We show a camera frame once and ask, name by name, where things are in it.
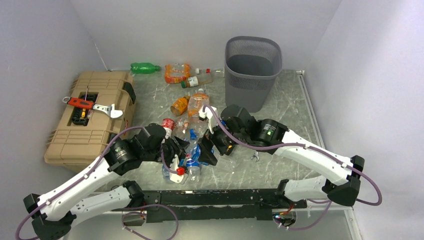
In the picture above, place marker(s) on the red handled adjustable wrench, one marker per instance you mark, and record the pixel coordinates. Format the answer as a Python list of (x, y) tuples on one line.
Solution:
[(109, 110)]

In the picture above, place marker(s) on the crushed blue label bottle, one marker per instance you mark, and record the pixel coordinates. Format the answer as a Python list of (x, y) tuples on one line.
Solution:
[(166, 173)]

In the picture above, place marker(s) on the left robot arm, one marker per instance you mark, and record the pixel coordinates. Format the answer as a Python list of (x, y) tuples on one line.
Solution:
[(54, 213)]

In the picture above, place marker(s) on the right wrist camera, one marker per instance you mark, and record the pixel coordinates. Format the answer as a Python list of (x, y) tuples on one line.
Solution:
[(206, 112)]

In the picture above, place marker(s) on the silver combination spanner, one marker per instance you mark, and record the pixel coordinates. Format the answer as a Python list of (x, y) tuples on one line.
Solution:
[(255, 157)]

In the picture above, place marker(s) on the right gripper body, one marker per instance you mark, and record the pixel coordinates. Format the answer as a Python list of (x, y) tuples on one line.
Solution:
[(221, 139)]

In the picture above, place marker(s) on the small orange juice bottle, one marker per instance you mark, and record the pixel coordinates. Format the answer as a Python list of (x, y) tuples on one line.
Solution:
[(180, 105)]

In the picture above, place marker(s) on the orange wrapped bottle pack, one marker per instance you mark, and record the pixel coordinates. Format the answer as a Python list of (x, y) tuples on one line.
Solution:
[(175, 73)]

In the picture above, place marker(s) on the clear bottle blue label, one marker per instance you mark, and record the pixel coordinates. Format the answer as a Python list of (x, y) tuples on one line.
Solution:
[(195, 152)]

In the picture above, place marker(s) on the tan plastic toolbox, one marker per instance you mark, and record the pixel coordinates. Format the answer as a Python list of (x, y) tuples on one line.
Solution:
[(81, 135)]

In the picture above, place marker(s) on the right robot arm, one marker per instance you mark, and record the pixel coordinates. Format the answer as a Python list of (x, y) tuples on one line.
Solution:
[(339, 177)]

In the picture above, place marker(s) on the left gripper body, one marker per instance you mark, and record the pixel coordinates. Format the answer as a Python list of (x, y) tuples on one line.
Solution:
[(170, 148)]

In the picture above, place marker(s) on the pepsi plastic bottle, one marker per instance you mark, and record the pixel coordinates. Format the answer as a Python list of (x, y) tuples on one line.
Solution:
[(194, 169)]

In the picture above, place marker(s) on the green plastic bottle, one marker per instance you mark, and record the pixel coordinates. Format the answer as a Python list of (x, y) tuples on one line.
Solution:
[(144, 68)]

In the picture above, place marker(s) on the grey mesh waste bin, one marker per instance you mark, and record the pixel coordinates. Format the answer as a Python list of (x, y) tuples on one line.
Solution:
[(251, 67)]

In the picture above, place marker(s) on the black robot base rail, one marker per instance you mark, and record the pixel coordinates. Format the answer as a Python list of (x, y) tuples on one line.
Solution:
[(259, 204)]

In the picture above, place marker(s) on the brown tea bottle green cap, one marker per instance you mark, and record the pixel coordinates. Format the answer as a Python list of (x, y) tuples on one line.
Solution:
[(197, 80)]

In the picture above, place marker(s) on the clear bottle red label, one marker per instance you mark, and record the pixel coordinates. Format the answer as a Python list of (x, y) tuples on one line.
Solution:
[(181, 125)]

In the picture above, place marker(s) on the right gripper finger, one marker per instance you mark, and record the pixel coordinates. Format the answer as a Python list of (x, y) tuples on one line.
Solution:
[(207, 138), (206, 153)]

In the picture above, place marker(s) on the clear bottle red cap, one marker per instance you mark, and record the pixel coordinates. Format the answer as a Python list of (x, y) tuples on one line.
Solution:
[(215, 72)]

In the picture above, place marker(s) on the large orange label bottle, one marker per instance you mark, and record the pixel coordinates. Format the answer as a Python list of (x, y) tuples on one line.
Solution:
[(195, 103)]

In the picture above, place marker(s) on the blue bottle cap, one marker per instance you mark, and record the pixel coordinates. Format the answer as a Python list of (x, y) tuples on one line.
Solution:
[(193, 135)]

